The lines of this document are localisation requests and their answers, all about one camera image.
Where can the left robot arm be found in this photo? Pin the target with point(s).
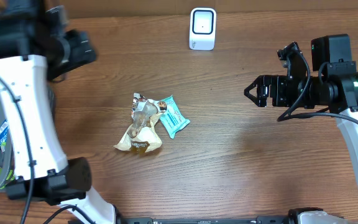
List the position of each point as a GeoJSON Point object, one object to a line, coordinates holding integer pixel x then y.
{"type": "Point", "coordinates": [35, 48]}

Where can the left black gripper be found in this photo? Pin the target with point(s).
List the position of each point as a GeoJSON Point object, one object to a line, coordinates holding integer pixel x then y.
{"type": "Point", "coordinates": [86, 53]}

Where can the teal snack packet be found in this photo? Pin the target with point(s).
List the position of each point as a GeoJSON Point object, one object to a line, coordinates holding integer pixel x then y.
{"type": "Point", "coordinates": [172, 119]}

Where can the beige snack bag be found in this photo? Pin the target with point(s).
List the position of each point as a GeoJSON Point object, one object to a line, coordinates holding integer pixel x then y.
{"type": "Point", "coordinates": [141, 137]}

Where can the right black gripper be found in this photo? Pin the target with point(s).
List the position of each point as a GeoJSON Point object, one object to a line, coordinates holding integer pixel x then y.
{"type": "Point", "coordinates": [276, 82]}

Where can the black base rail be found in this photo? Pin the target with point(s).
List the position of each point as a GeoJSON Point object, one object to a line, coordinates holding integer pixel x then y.
{"type": "Point", "coordinates": [275, 219]}

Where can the white barcode scanner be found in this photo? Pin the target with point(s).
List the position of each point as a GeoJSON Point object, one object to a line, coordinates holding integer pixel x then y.
{"type": "Point", "coordinates": [202, 33]}

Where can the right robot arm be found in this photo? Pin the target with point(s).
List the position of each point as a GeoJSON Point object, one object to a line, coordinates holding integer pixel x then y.
{"type": "Point", "coordinates": [326, 88]}

